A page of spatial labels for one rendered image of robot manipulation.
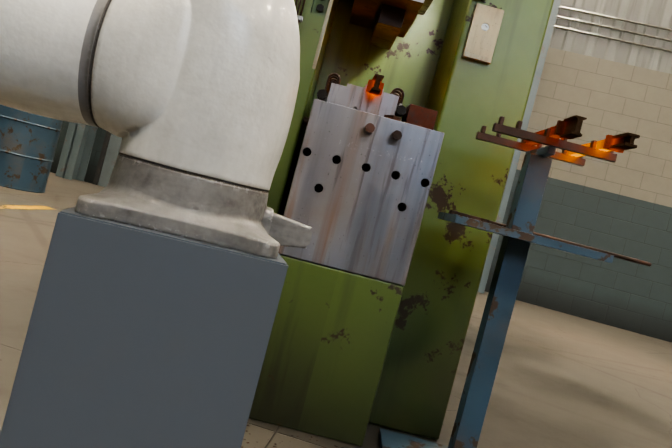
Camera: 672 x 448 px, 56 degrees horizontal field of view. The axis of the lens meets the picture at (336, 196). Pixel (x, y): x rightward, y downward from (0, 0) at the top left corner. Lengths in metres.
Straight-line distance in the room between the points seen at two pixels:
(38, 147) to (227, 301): 5.65
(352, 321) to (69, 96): 1.30
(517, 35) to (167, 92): 1.64
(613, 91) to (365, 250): 6.59
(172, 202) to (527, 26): 1.69
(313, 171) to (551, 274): 6.30
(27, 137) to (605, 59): 6.25
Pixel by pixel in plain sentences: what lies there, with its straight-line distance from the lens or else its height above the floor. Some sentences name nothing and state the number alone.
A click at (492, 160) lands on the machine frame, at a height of 0.90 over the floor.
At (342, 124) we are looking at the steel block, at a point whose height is 0.86.
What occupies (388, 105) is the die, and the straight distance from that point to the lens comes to 1.85.
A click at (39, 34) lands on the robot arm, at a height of 0.74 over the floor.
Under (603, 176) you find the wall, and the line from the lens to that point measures 8.01.
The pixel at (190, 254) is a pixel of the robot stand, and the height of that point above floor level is 0.59.
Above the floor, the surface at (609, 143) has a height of 0.96.
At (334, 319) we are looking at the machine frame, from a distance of 1.80.
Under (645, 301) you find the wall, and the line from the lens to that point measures 8.19.
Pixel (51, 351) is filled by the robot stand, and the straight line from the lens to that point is 0.59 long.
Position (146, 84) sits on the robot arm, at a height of 0.72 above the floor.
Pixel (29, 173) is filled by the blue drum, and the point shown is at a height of 0.16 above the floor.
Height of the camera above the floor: 0.67
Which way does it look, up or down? level
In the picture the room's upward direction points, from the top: 15 degrees clockwise
